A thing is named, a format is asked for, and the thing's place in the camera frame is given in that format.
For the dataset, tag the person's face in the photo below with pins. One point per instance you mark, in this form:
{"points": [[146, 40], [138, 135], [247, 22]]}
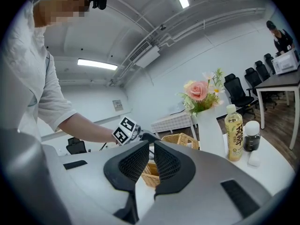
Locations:
{"points": [[63, 6]]}

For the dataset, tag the white table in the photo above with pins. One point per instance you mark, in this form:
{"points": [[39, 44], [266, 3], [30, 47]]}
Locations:
{"points": [[269, 172]]}

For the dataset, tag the small white block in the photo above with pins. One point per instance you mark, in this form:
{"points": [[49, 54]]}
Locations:
{"points": [[254, 159]]}

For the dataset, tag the yellow tea bottle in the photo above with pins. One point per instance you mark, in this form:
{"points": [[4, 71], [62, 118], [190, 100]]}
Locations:
{"points": [[234, 135]]}

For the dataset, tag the pink and white flower bouquet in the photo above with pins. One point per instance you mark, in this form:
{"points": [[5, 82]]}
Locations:
{"points": [[199, 92]]}

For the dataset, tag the black office chair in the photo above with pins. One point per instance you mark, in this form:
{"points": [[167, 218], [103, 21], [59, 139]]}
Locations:
{"points": [[252, 78], [262, 70], [236, 92], [269, 60], [76, 146]]}

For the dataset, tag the dark jar with white lid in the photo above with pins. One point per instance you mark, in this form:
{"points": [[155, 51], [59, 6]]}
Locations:
{"points": [[252, 139]]}

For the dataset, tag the woven wicker basket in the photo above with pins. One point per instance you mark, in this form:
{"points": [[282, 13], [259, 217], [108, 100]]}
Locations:
{"points": [[180, 140]]}

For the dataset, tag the person's left forearm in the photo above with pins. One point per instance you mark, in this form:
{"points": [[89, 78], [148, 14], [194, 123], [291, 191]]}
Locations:
{"points": [[89, 128]]}

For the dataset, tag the table with checkered cloth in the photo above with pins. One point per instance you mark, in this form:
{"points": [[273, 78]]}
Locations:
{"points": [[171, 123]]}

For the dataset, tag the dark brown table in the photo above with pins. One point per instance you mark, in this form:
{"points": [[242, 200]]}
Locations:
{"points": [[279, 82]]}

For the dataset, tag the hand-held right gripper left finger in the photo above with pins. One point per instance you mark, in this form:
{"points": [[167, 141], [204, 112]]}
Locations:
{"points": [[89, 172]]}

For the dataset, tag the ceiling air conditioner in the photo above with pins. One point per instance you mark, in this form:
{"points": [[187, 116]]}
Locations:
{"points": [[146, 55]]}

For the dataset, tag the wall poster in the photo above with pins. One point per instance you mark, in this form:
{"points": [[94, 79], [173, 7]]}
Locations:
{"points": [[117, 105]]}

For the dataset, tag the white vase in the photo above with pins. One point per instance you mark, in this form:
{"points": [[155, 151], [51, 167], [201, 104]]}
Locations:
{"points": [[209, 135]]}

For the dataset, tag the person's white shirt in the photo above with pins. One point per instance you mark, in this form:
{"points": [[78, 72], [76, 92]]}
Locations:
{"points": [[28, 67]]}

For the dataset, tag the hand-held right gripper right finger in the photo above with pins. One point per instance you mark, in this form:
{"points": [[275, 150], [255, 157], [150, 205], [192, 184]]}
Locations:
{"points": [[199, 184]]}

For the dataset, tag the white microwave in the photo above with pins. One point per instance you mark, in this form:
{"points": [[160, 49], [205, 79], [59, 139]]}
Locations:
{"points": [[286, 63]]}

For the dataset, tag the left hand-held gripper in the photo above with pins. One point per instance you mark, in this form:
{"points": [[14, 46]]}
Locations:
{"points": [[125, 130]]}

